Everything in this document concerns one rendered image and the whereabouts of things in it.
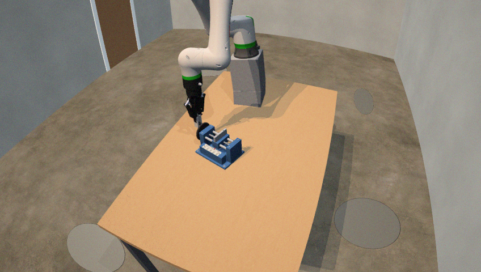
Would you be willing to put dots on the blue bench vise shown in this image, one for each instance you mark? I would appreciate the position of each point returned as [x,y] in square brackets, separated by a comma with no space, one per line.
[218,151]

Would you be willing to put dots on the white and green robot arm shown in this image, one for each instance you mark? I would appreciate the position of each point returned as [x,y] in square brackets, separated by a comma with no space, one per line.
[220,26]

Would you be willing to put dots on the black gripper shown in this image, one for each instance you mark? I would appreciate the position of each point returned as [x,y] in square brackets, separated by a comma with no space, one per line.
[196,98]

